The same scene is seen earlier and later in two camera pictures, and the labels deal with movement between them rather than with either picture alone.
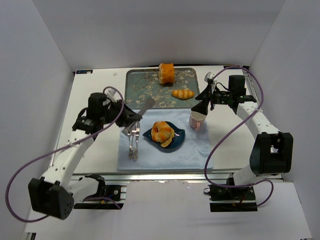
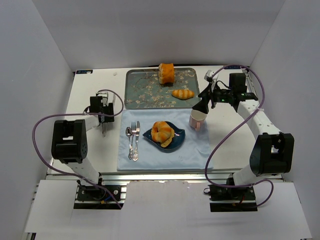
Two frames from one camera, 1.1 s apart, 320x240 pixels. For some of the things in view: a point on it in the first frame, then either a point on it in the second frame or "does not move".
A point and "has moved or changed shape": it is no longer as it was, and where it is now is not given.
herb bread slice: x=168 y=141 does not move
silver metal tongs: x=149 y=102 has moved or changed shape
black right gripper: x=209 y=97 does not move
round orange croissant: x=161 y=131 does not move
